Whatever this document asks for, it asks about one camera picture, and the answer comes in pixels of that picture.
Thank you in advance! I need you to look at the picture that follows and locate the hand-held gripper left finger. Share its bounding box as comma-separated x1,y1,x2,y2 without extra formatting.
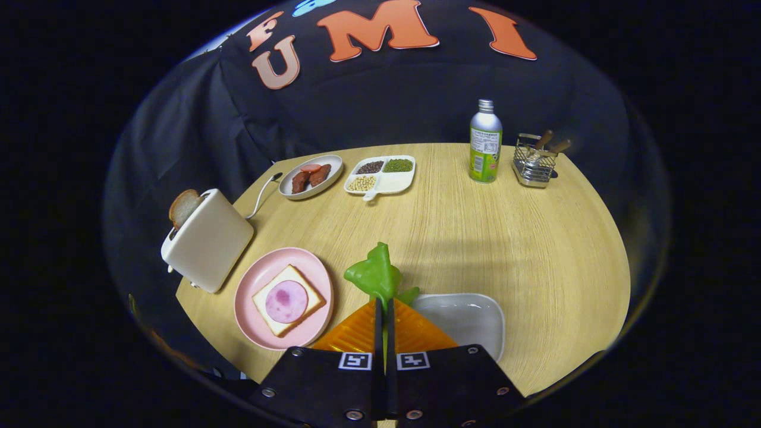
250,297,386,428

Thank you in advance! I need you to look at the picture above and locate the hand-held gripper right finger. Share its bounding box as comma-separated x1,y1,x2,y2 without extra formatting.
385,297,527,428

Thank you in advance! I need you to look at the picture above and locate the green lettuce leaf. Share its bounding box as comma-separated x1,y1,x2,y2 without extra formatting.
344,241,421,313

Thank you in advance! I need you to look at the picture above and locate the toasted bread slice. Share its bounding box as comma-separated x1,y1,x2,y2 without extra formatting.
168,189,206,231

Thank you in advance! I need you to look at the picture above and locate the white rectangular plate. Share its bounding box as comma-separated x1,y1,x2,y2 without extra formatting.
410,292,506,363

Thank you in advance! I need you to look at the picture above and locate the pink ham slice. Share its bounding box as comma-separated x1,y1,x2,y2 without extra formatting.
265,280,309,325

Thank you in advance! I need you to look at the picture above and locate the white bread slice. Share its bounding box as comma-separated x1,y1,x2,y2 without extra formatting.
252,264,327,338

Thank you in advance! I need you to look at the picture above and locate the pink round plate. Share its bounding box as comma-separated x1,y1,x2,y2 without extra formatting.
234,247,335,351

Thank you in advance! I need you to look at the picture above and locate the white toaster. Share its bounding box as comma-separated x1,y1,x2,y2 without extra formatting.
161,188,255,294

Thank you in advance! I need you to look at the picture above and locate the white divided dish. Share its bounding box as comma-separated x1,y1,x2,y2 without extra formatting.
344,155,416,202

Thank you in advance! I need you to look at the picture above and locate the round grey plate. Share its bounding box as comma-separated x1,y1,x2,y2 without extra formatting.
278,155,344,200

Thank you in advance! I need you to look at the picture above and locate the silver green bottle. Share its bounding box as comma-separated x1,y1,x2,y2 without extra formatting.
468,99,503,184

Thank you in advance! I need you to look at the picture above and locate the black backdrop cloth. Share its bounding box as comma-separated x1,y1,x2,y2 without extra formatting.
104,0,669,369

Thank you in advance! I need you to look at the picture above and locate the white toaster cable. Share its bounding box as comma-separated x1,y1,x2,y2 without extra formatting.
246,172,284,221

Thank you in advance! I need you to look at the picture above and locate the wire utensil basket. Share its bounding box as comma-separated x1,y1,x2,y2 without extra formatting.
511,133,559,189

